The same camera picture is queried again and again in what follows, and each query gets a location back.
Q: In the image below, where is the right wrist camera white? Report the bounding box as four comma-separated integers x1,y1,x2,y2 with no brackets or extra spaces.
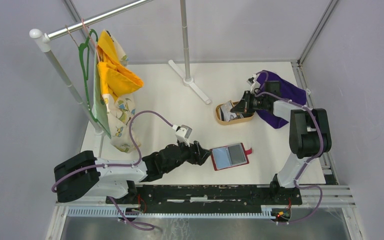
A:
247,74,260,93

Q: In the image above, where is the metal clothes rack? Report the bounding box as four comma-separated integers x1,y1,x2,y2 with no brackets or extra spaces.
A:
28,0,212,160

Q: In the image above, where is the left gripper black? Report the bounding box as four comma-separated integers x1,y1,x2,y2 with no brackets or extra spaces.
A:
163,137,212,174

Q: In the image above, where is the red card holder wallet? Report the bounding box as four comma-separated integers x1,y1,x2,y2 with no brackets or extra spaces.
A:
210,143,253,171

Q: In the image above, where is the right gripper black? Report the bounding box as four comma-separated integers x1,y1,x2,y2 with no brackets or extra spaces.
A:
231,90,268,114

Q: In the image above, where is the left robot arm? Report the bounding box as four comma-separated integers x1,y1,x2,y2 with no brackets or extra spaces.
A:
51,141,211,204

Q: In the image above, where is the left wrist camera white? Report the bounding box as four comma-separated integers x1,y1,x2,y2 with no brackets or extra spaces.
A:
172,124,192,147

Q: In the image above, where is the green clothes hanger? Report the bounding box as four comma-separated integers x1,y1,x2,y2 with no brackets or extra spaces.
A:
78,36,98,123

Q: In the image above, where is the purple cloth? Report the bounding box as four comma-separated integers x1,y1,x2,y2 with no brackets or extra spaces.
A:
256,70,307,129

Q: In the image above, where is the white cable duct strip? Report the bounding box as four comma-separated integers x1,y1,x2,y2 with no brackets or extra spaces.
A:
67,206,275,220

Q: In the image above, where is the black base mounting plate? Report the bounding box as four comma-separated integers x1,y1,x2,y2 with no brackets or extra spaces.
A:
115,184,303,214

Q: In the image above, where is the silver credit card in tray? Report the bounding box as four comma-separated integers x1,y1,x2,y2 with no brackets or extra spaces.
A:
219,101,242,122

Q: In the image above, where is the yellow dinosaur print garment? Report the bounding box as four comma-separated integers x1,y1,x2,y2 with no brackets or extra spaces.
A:
92,29,144,153

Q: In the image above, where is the oval wooden tray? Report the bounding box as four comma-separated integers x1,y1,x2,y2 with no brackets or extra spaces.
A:
215,100,254,126

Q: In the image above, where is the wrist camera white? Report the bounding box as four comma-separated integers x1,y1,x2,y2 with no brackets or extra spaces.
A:
247,74,260,93
172,124,192,147

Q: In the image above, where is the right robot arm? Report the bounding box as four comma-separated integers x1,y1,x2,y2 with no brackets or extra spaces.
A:
231,81,332,204

